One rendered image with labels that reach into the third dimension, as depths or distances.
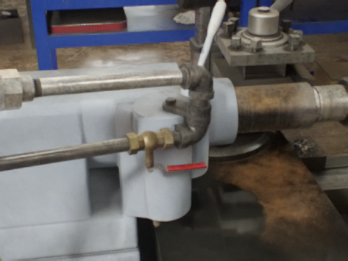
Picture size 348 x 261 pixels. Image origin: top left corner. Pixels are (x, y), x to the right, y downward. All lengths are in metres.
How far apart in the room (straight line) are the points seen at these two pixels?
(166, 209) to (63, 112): 0.21
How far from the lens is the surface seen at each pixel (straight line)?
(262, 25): 1.09
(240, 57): 1.04
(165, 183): 0.79
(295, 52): 1.07
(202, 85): 0.71
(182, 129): 0.73
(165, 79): 0.69
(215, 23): 0.82
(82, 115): 0.81
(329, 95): 0.95
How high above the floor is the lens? 1.50
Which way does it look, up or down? 28 degrees down
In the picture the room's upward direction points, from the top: straight up
